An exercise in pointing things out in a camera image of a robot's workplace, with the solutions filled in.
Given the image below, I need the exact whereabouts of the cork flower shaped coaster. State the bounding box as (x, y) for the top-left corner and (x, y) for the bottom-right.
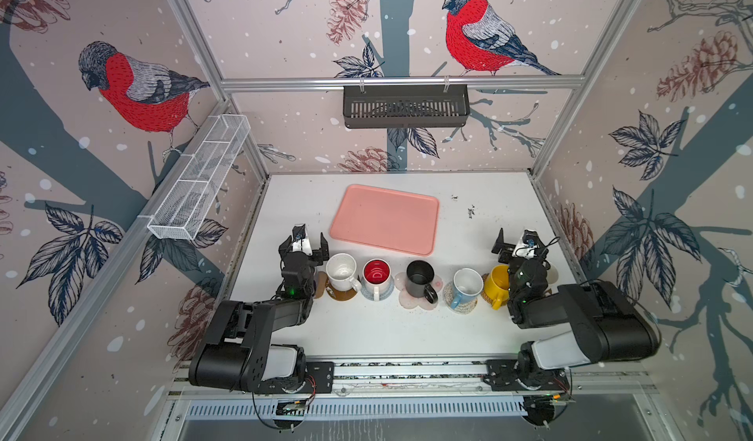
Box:
(314, 272), (329, 299)

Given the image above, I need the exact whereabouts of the yellow mug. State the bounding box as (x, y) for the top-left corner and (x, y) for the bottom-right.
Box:
(482, 265), (510, 310)

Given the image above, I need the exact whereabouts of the glossy brown round coaster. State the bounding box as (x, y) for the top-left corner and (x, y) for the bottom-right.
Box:
(326, 284), (358, 302)

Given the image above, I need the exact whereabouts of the blue patterned mug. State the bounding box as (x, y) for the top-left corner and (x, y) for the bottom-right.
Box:
(451, 268), (484, 296)

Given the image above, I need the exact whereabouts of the red inside white mug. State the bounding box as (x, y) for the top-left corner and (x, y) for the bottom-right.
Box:
(361, 259), (394, 292)

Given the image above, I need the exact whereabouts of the multicolour zigzag woven coaster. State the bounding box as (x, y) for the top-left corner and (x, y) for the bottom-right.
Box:
(442, 283), (478, 315)

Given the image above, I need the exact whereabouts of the blue grey woven coaster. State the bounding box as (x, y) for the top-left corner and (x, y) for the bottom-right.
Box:
(361, 285), (394, 302)

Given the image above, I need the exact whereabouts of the black mug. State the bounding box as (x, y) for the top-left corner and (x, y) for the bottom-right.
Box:
(406, 260), (438, 304)

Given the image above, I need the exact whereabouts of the pink flower shaped coaster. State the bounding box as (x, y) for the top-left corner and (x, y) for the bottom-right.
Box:
(394, 272), (444, 312)

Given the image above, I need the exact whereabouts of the cream mug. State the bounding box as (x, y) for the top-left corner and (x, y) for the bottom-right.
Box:
(547, 265), (559, 285)

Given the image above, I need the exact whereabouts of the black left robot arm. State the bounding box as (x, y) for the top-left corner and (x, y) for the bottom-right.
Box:
(188, 225), (329, 394)

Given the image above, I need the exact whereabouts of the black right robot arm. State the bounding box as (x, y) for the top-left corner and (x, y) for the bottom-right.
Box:
(482, 229), (661, 391)

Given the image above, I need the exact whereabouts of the pink tray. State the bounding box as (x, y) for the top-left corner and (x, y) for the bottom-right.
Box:
(329, 184), (440, 257)

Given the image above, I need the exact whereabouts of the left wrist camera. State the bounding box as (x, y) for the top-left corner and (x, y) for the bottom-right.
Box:
(291, 223), (313, 256)

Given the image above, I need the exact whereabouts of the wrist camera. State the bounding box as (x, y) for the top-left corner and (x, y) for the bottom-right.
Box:
(513, 229), (544, 260)
(291, 223), (313, 256)

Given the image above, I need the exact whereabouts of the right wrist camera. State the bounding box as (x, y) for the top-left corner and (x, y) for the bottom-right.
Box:
(513, 229), (544, 260)

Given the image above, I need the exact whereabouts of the white wire mesh shelf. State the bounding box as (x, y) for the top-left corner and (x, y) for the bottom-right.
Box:
(147, 114), (250, 240)

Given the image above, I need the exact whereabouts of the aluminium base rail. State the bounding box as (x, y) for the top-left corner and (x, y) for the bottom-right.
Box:
(168, 358), (656, 426)

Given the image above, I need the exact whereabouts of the black hanging wire basket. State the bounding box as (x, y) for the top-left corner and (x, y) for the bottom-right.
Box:
(343, 85), (470, 129)

